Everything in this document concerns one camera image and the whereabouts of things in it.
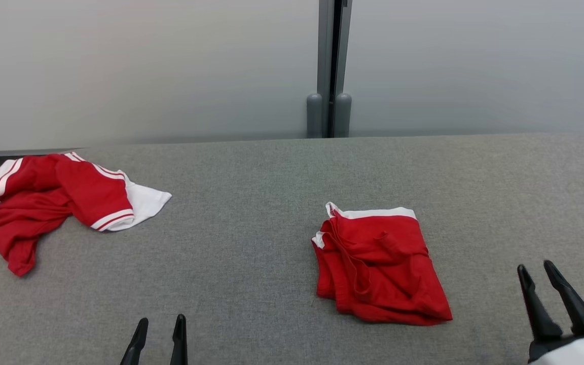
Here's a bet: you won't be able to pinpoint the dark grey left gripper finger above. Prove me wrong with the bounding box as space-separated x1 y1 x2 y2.
120 318 149 365
170 314 188 365

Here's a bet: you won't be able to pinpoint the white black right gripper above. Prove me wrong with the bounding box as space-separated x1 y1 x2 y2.
518 260 584 365

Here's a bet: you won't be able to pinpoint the red and white jersey shirt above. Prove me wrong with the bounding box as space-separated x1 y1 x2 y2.
0 152 172 277

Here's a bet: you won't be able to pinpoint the red shorts with white trim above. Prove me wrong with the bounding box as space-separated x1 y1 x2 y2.
311 202 453 326

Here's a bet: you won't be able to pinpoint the grey partition bottom rail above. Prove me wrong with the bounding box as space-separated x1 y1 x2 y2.
0 146 77 173

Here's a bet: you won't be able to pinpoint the grey cylindrical post foot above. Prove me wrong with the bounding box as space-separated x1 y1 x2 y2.
335 93 352 138
306 93 323 138

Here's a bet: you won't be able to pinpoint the grey partition post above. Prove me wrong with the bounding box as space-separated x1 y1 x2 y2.
317 0 353 138

